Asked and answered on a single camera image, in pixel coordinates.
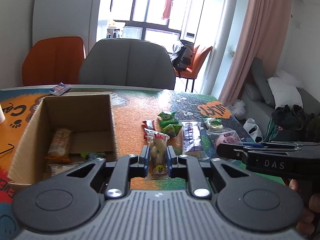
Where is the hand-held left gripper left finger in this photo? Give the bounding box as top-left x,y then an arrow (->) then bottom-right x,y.
65,145 -> 150,199

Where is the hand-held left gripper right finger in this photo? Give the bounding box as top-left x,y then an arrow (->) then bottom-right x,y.
166,145 -> 251,199

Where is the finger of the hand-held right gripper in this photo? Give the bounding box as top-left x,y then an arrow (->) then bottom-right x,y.
216,143 -> 251,161
242,141 -> 299,148

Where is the clear packet with yellow cartoon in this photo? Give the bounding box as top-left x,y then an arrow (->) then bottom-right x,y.
144,127 -> 171,181

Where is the pink snack packet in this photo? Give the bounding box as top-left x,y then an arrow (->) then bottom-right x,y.
207,128 -> 245,151

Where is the purple snack packet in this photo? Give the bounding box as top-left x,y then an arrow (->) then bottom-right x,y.
181,120 -> 210,161

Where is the red snack packet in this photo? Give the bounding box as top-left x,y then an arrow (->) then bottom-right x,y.
142,120 -> 157,141

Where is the green and white snack packet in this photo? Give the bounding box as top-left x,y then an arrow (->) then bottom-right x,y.
203,117 -> 225,131

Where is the blue green cartoon snack packet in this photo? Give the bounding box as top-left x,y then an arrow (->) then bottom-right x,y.
81,152 -> 106,162

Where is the cardboard box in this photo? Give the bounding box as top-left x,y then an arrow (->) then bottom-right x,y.
7,94 -> 120,186

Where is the orange snack packet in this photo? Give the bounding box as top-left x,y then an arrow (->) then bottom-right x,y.
45,128 -> 72,162

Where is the person's right hand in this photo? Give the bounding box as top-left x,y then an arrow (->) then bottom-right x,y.
288,179 -> 318,231

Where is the white bag with black contents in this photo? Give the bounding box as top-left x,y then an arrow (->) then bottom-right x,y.
243,118 -> 265,142

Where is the green garment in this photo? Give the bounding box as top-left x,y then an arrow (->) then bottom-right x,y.
263,116 -> 285,143

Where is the grey sofa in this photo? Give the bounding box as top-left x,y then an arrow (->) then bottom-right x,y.
241,57 -> 320,136

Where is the crumpled white plastic bag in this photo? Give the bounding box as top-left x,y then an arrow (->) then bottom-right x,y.
229,99 -> 247,119

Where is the dark clothes pile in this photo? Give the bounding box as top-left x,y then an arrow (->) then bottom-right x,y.
272,104 -> 320,136

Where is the grey cushion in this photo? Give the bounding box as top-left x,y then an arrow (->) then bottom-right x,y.
244,82 -> 263,102

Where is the white pillow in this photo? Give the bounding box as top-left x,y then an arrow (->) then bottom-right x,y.
276,70 -> 302,88
267,77 -> 303,109

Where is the orange dining chair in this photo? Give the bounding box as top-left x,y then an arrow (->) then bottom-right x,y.
175,45 -> 214,93
22,36 -> 86,87

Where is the grey upholstered chair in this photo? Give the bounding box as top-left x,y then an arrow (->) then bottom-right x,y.
79,38 -> 176,91

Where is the grey backpack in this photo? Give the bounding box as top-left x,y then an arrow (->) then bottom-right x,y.
170,39 -> 195,71

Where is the small blue orange packet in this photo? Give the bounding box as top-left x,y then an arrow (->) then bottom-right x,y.
50,82 -> 72,96

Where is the pink curtain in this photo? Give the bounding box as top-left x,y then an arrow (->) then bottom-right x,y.
218,0 -> 292,106

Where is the red hanging garment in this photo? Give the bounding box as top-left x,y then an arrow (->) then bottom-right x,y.
162,0 -> 179,21

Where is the black cable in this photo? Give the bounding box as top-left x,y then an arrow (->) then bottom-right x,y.
0,143 -> 15,156

